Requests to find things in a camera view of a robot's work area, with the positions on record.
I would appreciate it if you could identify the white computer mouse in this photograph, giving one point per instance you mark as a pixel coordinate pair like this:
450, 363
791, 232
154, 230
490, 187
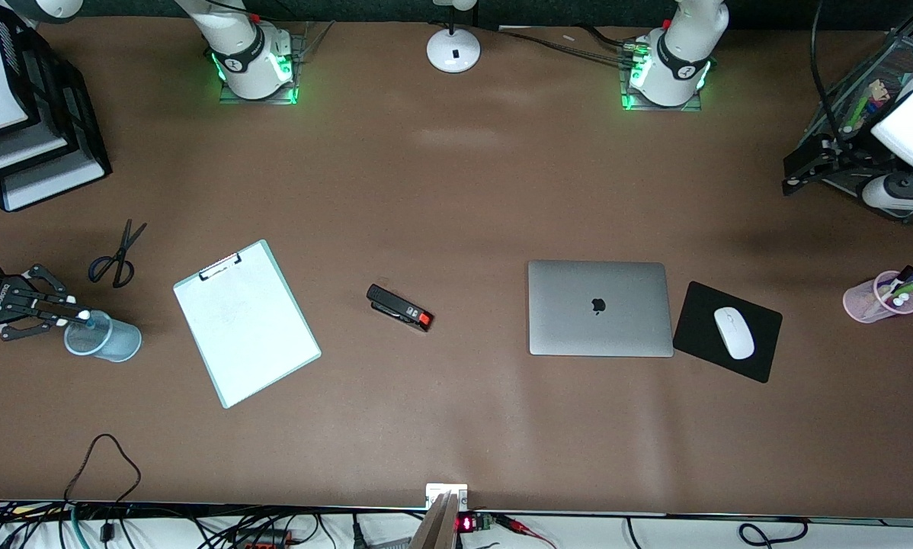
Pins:
734, 333

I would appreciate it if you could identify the metal mesh desk organizer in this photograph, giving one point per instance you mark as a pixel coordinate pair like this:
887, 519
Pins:
902, 53

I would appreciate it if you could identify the black stacked letter tray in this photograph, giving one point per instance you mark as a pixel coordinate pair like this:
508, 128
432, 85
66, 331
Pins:
83, 164

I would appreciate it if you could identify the silver laptop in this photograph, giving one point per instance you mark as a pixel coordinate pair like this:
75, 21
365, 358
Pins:
601, 309

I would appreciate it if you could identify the black scissors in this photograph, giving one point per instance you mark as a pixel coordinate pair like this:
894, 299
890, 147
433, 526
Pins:
124, 245

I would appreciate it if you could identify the small module with red display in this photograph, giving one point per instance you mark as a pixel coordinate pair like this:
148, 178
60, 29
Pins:
468, 524

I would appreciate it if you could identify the blue mesh pen cup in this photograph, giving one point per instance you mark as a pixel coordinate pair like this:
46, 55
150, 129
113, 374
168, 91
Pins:
113, 343

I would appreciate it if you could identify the pale green clipboard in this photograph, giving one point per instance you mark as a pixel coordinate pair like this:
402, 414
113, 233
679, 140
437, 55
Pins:
247, 328

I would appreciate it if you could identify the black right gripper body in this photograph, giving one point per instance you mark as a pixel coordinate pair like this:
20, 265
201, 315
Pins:
4, 297

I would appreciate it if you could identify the black marker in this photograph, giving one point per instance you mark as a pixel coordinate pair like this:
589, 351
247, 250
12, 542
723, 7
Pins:
904, 273

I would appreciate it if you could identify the black mouse pad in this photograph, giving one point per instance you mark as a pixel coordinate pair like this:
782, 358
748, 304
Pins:
761, 335

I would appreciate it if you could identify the blue marker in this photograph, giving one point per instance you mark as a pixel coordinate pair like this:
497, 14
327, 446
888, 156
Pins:
83, 313

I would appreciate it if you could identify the pink mesh pen cup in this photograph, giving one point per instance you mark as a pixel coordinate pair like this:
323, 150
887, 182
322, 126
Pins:
860, 305

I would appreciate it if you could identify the black stapler with red end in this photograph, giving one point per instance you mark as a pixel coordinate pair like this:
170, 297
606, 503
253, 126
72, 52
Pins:
395, 305

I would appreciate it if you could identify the white round lamp base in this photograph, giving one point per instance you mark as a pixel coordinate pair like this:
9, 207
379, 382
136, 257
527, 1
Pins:
453, 53

